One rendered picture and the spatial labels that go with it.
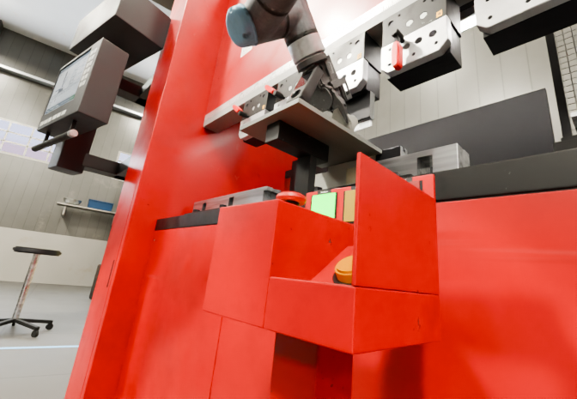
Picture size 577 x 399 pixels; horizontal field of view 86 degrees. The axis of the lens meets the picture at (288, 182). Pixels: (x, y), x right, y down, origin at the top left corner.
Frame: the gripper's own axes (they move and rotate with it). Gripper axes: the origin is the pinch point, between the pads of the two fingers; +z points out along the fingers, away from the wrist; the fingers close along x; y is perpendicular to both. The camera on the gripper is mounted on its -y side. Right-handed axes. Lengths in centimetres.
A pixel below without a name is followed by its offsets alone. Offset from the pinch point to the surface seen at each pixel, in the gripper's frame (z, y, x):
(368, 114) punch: -3.3, 11.6, -3.5
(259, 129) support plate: -10.5, -14.9, 5.9
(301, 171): 0.8, -12.9, 1.5
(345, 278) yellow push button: 5.9, -38.8, -23.3
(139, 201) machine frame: -4, -17, 86
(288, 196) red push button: -1.4, -33.4, -14.4
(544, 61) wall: 30, 284, -17
